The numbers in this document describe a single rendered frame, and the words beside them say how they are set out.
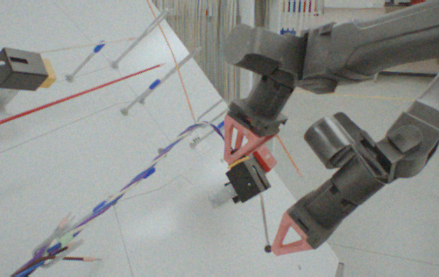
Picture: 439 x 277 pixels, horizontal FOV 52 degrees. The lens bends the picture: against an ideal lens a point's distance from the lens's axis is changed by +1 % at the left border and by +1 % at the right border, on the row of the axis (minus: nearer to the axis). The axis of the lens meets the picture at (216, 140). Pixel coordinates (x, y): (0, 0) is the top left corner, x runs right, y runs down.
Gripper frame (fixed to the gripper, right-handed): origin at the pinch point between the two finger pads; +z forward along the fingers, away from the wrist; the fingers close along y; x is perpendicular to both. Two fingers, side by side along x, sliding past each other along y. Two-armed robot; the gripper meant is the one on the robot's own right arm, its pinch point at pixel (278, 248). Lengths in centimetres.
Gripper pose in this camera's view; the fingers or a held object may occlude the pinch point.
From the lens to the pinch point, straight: 72.0
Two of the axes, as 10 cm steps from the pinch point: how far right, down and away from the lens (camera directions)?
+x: 6.3, 7.3, -2.6
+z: -6.0, 6.7, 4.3
